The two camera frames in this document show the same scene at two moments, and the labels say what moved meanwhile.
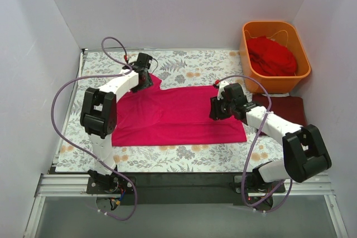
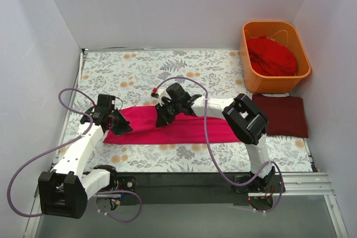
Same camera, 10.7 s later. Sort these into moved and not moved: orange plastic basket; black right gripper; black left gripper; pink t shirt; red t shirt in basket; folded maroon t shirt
Moved: pink t shirt; black right gripper; black left gripper
Not moved: folded maroon t shirt; red t shirt in basket; orange plastic basket
